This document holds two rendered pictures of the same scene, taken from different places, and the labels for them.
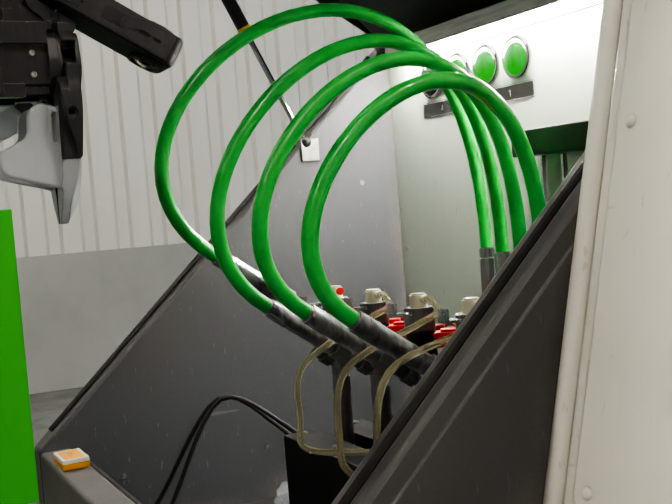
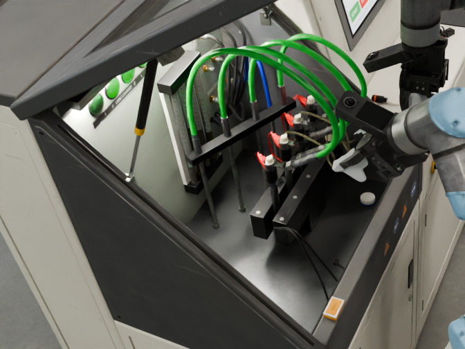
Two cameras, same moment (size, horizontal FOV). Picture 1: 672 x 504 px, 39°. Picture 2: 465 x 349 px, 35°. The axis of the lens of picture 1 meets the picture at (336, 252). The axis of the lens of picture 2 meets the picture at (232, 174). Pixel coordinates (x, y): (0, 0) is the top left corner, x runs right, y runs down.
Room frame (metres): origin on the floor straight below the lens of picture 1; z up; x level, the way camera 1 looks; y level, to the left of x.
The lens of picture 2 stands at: (1.65, 1.12, 2.27)
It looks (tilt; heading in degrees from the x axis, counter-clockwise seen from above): 42 degrees down; 244
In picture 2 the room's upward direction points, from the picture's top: 12 degrees counter-clockwise
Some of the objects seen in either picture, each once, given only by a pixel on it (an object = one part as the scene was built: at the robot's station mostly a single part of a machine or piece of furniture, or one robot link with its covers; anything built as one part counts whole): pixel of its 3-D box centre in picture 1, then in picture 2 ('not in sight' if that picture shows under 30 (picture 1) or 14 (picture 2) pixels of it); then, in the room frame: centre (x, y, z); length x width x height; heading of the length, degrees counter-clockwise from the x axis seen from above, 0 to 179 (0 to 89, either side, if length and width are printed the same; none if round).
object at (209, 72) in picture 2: not in sight; (216, 58); (0.91, -0.34, 1.20); 0.13 x 0.03 x 0.31; 28
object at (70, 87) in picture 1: (63, 103); not in sight; (0.73, 0.20, 1.32); 0.05 x 0.02 x 0.09; 28
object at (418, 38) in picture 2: not in sight; (420, 28); (0.74, 0.22, 1.46); 0.08 x 0.08 x 0.05
